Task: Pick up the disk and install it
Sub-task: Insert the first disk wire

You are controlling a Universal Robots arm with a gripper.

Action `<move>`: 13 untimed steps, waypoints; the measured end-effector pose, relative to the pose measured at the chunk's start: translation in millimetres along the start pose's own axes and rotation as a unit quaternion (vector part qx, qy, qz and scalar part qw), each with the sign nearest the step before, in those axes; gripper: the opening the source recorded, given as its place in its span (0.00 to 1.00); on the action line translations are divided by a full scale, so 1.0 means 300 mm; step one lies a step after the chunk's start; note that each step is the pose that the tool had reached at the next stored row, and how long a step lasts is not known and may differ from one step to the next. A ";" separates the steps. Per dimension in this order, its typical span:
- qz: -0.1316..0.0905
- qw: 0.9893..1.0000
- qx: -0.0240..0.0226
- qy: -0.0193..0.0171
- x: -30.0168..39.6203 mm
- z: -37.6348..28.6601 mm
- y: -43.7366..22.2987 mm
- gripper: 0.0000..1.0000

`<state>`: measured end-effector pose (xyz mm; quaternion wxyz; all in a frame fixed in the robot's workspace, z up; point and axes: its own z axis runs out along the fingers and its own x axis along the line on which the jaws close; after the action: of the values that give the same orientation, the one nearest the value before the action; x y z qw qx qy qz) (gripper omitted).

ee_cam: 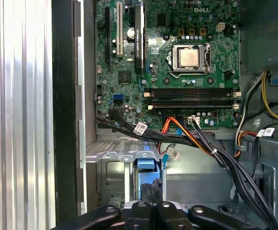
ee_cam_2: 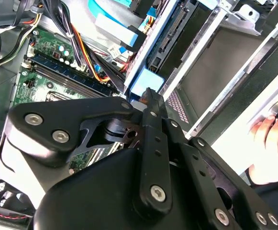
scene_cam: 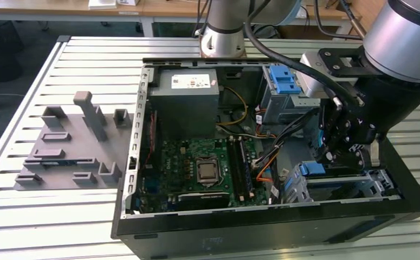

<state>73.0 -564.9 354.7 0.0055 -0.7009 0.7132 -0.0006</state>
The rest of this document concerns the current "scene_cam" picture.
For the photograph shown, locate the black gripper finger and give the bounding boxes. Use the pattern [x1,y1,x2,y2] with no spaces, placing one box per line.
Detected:
[333,140,381,172]
[316,101,351,163]

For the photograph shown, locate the hard disk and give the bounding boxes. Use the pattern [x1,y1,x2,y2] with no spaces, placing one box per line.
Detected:
[301,160,365,178]

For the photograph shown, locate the metal disk bay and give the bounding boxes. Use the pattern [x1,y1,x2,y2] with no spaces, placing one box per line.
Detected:
[284,162,393,203]

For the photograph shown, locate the metal optical drive cage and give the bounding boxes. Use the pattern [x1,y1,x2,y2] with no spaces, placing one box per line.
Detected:
[261,64,323,125]

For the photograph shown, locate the blue plastic drive latch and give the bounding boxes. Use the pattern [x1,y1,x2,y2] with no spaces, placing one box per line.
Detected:
[268,66,301,94]

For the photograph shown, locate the black RAM slot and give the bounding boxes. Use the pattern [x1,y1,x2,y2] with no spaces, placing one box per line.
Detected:
[228,137,245,200]

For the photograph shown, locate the silver CPU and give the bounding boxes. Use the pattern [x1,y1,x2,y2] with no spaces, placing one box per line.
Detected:
[196,162,220,183]

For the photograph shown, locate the grey power supply unit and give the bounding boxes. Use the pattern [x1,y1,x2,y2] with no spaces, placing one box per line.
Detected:
[148,68,220,140]

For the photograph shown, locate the black PC case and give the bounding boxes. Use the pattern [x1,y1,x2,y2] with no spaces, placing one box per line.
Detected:
[109,56,420,260]

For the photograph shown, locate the black graphics card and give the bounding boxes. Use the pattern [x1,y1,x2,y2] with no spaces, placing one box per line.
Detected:
[176,191,231,211]

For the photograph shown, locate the green motherboard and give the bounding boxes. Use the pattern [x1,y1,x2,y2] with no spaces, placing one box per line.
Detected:
[136,136,272,212]

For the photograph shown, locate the grey parts rack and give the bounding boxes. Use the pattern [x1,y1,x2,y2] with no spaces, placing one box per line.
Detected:
[12,90,136,192]

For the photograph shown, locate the dark RAM stick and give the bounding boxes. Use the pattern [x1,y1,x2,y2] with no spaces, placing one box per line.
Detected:
[38,160,78,166]

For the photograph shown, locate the white flat box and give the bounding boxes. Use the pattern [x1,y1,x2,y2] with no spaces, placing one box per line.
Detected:
[88,0,118,10]

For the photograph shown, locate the black mesh waste bin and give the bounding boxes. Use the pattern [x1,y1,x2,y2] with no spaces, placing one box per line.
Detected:
[0,20,25,82]

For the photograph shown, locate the blue data wire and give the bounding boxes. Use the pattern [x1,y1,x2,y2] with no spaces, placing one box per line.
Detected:
[316,131,327,154]

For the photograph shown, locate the black wire bundle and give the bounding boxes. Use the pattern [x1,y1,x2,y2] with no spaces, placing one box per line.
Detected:
[256,108,321,163]

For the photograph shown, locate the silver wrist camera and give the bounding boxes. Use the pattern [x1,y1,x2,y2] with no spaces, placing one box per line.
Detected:
[299,51,359,99]

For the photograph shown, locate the black camera bracket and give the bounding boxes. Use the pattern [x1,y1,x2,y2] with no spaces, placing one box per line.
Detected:
[317,48,369,78]

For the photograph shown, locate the yellow wire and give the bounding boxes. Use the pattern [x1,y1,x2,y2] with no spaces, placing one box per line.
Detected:
[219,86,249,127]

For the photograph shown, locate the orange wire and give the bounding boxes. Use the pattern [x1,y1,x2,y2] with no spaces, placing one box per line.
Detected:
[255,165,273,183]

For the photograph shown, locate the thick black cable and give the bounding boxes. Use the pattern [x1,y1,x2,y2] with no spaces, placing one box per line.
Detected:
[244,13,365,107]

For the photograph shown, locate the thin cable with silver plug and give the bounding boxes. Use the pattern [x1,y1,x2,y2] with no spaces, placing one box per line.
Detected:
[340,0,368,37]

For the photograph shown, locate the wooden desk white frame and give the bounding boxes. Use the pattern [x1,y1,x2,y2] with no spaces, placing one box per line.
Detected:
[140,0,363,41]
[0,0,145,37]

